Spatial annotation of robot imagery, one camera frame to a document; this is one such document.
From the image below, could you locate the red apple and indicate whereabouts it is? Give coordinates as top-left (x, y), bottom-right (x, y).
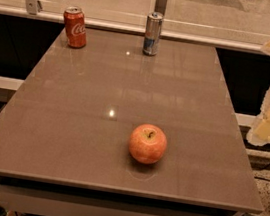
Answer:
top-left (128, 124), bottom-right (167, 165)

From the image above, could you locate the silver blue energy drink can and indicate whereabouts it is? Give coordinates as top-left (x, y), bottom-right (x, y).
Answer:
top-left (142, 12), bottom-right (164, 56)

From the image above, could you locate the red coke can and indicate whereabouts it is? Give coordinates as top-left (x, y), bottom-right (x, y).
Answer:
top-left (63, 6), bottom-right (87, 49)

